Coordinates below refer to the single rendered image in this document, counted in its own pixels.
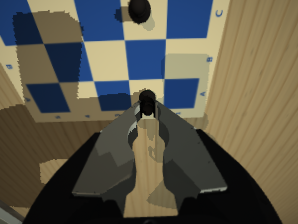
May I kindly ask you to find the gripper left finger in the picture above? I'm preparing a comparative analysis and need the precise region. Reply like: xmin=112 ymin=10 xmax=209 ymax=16
xmin=22 ymin=100 xmax=143 ymax=224

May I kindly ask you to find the black pawn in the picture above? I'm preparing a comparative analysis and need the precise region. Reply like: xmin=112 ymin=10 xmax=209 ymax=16
xmin=139 ymin=90 xmax=156 ymax=116
xmin=128 ymin=0 xmax=151 ymax=23

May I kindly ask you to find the blue and cream checkered board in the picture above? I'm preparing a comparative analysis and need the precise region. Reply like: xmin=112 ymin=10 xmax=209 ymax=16
xmin=0 ymin=0 xmax=230 ymax=122

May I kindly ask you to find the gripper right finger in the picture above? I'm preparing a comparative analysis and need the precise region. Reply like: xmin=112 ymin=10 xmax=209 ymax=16
xmin=152 ymin=100 xmax=283 ymax=224

